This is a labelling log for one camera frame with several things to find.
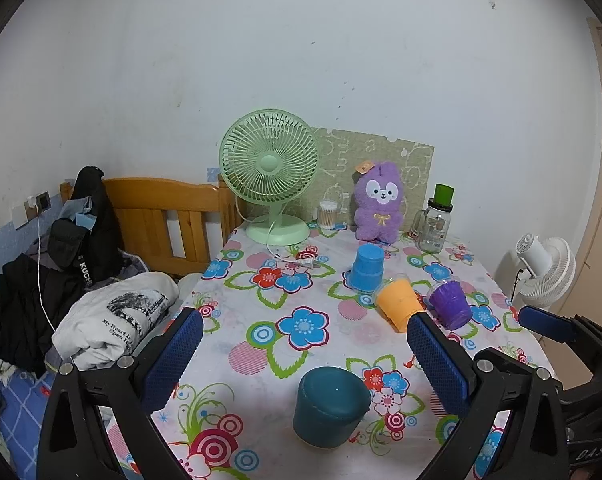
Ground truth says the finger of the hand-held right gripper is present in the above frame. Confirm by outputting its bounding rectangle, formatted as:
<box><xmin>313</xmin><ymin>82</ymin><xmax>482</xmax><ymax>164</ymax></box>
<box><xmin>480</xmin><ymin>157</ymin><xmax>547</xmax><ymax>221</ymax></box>
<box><xmin>518</xmin><ymin>304</ymin><xmax>602</xmax><ymax>362</ymax></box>

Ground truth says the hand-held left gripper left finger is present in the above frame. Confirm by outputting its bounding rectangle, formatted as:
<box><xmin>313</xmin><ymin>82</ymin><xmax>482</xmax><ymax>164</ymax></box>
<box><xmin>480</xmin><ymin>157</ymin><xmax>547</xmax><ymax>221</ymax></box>
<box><xmin>37</xmin><ymin>307</ymin><xmax>204</xmax><ymax>480</ymax></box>

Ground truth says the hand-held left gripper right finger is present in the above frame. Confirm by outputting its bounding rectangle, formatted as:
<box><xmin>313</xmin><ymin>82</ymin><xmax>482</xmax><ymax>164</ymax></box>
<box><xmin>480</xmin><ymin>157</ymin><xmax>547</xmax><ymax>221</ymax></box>
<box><xmin>406</xmin><ymin>311</ymin><xmax>570</xmax><ymax>480</ymax></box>

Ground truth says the dark teal cup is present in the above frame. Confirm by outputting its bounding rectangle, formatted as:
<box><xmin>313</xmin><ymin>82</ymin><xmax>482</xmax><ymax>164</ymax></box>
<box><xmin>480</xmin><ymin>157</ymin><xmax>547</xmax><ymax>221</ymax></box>
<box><xmin>293</xmin><ymin>366</ymin><xmax>372</xmax><ymax>450</ymax></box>

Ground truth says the purple cup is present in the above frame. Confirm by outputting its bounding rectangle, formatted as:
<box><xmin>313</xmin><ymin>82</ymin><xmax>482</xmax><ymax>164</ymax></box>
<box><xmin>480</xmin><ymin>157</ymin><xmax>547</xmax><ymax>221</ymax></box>
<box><xmin>427</xmin><ymin>280</ymin><xmax>474</xmax><ymax>331</ymax></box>

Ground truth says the orange cup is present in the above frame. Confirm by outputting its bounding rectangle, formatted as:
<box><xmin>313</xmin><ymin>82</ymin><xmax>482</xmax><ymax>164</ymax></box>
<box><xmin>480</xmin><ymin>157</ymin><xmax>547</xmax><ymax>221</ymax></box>
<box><xmin>374</xmin><ymin>278</ymin><xmax>427</xmax><ymax>334</ymax></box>

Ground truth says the blue cup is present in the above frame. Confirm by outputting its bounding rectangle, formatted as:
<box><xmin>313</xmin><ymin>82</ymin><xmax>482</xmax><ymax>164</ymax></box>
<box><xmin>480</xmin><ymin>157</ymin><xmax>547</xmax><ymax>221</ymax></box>
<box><xmin>349</xmin><ymin>244</ymin><xmax>385</xmax><ymax>294</ymax></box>

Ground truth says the white standing fan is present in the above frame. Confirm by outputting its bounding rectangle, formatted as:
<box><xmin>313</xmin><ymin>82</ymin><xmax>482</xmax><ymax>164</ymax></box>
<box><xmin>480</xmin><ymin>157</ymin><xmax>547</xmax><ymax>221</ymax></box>
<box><xmin>511</xmin><ymin>232</ymin><xmax>577</xmax><ymax>310</ymax></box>

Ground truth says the folded white t-shirt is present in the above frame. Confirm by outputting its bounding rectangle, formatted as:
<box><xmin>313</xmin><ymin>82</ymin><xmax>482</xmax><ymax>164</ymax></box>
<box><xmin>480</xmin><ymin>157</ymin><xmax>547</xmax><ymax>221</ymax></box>
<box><xmin>52</xmin><ymin>272</ymin><xmax>180</xmax><ymax>372</ymax></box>

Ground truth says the floral tablecloth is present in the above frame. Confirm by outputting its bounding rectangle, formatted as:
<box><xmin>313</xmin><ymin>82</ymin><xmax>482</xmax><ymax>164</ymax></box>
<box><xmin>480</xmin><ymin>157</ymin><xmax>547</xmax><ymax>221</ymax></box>
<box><xmin>102</xmin><ymin>222</ymin><xmax>558</xmax><ymax>480</ymax></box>

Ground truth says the glass bottle with green lid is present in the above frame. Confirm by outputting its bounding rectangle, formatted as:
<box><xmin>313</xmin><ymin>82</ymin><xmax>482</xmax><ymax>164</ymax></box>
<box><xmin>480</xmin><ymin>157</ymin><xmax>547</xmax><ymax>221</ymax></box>
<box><xmin>411</xmin><ymin>183</ymin><xmax>456</xmax><ymax>255</ymax></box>

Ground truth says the wooden bed headboard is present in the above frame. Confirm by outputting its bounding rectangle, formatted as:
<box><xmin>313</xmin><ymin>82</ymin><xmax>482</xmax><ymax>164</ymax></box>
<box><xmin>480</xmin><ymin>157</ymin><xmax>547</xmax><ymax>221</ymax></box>
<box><xmin>59</xmin><ymin>176</ymin><xmax>245</xmax><ymax>279</ymax></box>

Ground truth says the blue checked bedsheet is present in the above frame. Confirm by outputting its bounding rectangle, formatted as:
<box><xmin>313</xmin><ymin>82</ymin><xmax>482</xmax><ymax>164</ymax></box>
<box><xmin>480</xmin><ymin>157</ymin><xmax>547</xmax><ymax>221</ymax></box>
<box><xmin>0</xmin><ymin>367</ymin><xmax>62</xmax><ymax>478</ymax></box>

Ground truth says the black jacket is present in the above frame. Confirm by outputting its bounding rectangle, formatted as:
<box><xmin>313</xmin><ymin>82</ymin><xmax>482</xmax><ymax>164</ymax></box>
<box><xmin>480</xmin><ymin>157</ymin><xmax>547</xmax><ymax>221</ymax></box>
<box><xmin>0</xmin><ymin>254</ymin><xmax>88</xmax><ymax>377</ymax></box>

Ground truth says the purple plush toy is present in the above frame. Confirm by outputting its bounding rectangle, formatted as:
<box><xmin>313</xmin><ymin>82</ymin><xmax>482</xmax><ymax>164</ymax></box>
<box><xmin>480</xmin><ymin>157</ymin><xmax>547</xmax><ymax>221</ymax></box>
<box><xmin>352</xmin><ymin>160</ymin><xmax>408</xmax><ymax>244</ymax></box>

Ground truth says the clear cotton swab jar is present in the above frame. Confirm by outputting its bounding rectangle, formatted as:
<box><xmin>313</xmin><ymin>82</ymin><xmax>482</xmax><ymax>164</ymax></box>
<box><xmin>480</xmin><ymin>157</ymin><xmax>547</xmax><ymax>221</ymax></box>
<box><xmin>318</xmin><ymin>200</ymin><xmax>338</xmax><ymax>231</ymax></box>

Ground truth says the beige patterned board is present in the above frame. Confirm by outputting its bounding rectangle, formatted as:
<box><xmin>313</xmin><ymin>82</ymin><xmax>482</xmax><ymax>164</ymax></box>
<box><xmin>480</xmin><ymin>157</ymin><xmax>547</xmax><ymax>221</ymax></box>
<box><xmin>307</xmin><ymin>127</ymin><xmax>436</xmax><ymax>234</ymax></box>

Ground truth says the green desk fan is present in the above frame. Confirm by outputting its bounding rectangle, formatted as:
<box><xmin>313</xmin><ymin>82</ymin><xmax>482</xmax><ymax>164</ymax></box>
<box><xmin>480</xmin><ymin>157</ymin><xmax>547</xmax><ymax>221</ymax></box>
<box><xmin>218</xmin><ymin>108</ymin><xmax>321</xmax><ymax>247</ymax></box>

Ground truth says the white fan cable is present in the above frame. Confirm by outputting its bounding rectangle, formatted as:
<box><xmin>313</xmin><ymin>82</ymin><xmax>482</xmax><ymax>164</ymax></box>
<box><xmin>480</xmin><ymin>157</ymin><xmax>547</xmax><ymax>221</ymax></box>
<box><xmin>265</xmin><ymin>195</ymin><xmax>329</xmax><ymax>272</ymax></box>

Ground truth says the black bag with strap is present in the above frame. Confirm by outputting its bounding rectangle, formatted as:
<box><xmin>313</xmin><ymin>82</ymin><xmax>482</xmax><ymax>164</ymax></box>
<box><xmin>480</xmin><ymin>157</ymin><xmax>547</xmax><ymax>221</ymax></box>
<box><xmin>48</xmin><ymin>165</ymin><xmax>128</xmax><ymax>292</ymax></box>

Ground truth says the white charging cable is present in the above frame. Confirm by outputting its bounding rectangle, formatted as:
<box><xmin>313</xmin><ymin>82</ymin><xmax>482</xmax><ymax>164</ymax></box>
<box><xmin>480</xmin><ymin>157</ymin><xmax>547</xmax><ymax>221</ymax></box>
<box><xmin>29</xmin><ymin>195</ymin><xmax>58</xmax><ymax>334</ymax></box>

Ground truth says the white wall socket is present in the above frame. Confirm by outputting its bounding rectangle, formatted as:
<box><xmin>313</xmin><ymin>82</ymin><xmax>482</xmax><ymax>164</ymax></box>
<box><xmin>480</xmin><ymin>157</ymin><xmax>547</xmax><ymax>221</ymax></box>
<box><xmin>11</xmin><ymin>190</ymin><xmax>52</xmax><ymax>231</ymax></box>

